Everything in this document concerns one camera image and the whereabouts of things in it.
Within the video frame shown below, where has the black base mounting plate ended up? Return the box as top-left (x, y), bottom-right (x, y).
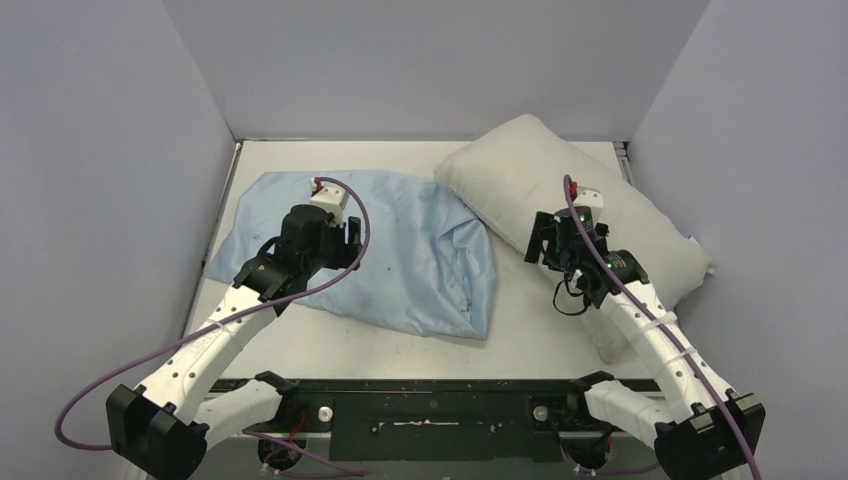
top-left (255, 379), bottom-right (623, 463)

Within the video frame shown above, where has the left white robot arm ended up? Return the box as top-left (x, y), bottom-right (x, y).
top-left (106, 205), bottom-right (368, 479)

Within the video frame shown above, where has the light blue pillowcase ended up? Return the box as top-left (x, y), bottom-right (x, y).
top-left (205, 170), bottom-right (496, 340)

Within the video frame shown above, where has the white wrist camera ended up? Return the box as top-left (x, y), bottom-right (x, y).
top-left (572, 186), bottom-right (604, 220)
top-left (309, 177), bottom-right (350, 226)

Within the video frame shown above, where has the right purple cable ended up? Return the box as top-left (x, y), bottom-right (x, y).
top-left (563, 174), bottom-right (763, 480)

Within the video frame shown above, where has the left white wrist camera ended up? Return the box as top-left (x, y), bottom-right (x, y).
top-left (309, 177), bottom-right (350, 226)

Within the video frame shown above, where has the white pillow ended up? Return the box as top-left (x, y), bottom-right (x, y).
top-left (433, 113), bottom-right (718, 366)

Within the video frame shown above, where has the black loop cable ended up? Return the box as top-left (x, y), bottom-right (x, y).
top-left (551, 278), bottom-right (594, 318)

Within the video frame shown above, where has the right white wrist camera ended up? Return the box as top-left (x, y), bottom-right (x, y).
top-left (572, 186), bottom-right (604, 220)

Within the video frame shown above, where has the purple cable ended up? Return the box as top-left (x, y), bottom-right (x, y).
top-left (563, 174), bottom-right (763, 480)
top-left (54, 176), bottom-right (371, 453)

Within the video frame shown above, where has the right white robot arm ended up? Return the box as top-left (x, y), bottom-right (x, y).
top-left (525, 207), bottom-right (765, 479)

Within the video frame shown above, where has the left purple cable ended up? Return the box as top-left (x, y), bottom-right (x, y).
top-left (54, 176), bottom-right (371, 453)

